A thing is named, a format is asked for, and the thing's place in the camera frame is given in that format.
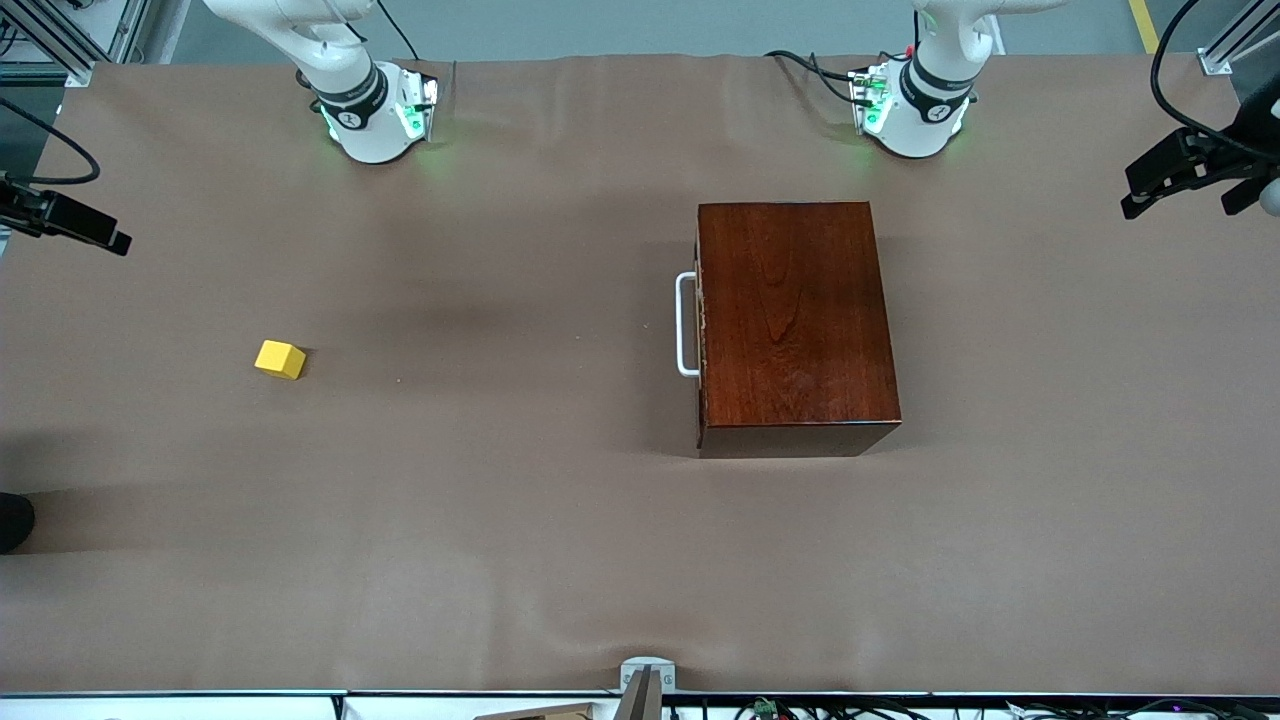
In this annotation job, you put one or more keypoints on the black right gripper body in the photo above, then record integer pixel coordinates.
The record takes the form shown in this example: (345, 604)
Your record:
(20, 204)

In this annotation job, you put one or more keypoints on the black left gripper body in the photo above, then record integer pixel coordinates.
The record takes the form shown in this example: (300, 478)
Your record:
(1256, 126)

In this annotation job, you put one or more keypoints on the yellow block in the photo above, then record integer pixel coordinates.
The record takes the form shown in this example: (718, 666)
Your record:
(280, 358)

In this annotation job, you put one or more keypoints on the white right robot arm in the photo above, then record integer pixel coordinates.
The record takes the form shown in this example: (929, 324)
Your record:
(365, 140)

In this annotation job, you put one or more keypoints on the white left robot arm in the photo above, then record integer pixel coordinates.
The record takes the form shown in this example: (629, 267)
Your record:
(925, 130)

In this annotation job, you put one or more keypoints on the black round object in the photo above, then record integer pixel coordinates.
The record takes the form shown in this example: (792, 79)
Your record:
(12, 520)

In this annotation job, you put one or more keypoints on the dark brown wooden cabinet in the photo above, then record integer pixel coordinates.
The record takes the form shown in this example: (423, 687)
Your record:
(800, 320)

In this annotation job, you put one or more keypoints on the brown table cloth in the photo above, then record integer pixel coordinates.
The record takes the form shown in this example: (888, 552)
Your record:
(500, 550)

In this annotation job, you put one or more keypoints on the brown cardboard piece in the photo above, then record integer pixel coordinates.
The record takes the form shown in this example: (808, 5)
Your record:
(540, 714)

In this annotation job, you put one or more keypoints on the aluminium frame post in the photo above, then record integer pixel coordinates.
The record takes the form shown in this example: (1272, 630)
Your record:
(1225, 55)
(75, 62)

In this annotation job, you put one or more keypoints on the grey metal camera bracket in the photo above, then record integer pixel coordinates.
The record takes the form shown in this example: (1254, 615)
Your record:
(635, 668)

